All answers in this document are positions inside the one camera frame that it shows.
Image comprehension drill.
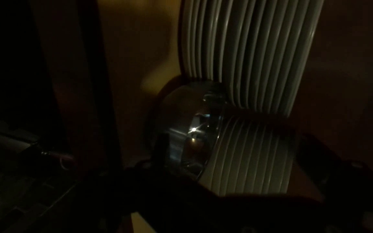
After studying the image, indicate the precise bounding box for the silver metal bowl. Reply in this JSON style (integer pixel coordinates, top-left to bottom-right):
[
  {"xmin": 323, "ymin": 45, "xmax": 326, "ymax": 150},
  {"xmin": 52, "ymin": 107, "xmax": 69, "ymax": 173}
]
[{"xmin": 143, "ymin": 74, "xmax": 231, "ymax": 181}]

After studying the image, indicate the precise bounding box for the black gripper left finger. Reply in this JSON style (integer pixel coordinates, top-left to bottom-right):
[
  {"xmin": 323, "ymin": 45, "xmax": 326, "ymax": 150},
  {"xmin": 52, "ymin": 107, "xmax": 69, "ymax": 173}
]
[{"xmin": 151, "ymin": 129, "xmax": 173, "ymax": 168}]

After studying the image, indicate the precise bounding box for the grey ribbed dish rack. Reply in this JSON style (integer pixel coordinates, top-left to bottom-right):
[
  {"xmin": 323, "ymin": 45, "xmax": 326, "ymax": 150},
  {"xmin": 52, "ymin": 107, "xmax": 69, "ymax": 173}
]
[{"xmin": 178, "ymin": 0, "xmax": 326, "ymax": 116}]

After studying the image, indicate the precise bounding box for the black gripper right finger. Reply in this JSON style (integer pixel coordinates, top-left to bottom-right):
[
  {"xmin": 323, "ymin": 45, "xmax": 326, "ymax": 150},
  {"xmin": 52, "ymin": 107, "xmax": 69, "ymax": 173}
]
[{"xmin": 295, "ymin": 132, "xmax": 340, "ymax": 185}]

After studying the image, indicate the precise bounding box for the small white plate stack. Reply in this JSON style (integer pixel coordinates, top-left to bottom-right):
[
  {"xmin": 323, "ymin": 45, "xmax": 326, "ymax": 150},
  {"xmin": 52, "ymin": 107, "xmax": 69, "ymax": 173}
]
[{"xmin": 198, "ymin": 109, "xmax": 299, "ymax": 198}]

